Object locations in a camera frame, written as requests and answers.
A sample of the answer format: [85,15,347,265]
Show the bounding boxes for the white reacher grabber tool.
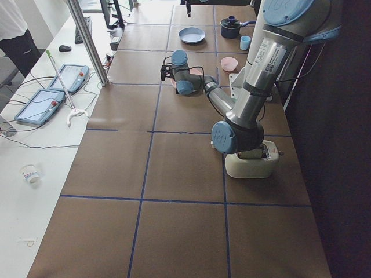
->
[46,50,89,128]

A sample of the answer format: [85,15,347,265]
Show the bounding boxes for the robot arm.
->
[160,1,343,154]

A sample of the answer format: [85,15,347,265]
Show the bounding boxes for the blue plate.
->
[179,27,206,45]

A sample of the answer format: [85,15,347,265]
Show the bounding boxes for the black computer mouse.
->
[59,45,72,53]

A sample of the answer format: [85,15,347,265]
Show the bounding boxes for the teach pendant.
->
[14,89,65,125]
[59,64,89,95]

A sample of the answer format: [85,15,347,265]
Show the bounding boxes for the person in white shirt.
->
[1,1,41,77]

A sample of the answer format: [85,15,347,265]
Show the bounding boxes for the cream white toaster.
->
[225,140,279,178]

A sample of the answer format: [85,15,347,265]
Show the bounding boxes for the black keyboard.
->
[74,16,93,45]

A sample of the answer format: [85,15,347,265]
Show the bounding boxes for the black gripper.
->
[160,64,174,81]
[185,0,191,17]

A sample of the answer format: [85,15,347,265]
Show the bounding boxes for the aluminium frame post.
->
[66,0,109,87]

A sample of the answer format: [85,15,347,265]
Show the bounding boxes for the paper cup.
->
[20,164,40,184]

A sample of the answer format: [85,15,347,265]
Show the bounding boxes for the near teach pendant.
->
[14,89,65,125]

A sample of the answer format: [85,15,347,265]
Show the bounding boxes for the pink bowl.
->
[220,57,238,72]

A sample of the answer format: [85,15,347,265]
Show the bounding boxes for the far teach pendant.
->
[59,64,89,95]

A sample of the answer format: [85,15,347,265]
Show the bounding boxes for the dark blue saucepan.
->
[220,16,256,39]

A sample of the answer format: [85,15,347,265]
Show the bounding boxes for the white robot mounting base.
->
[229,72,245,100]

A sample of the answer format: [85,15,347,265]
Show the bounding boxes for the black monitor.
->
[100,0,125,30]

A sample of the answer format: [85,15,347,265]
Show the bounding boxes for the light blue cup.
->
[239,36,251,50]

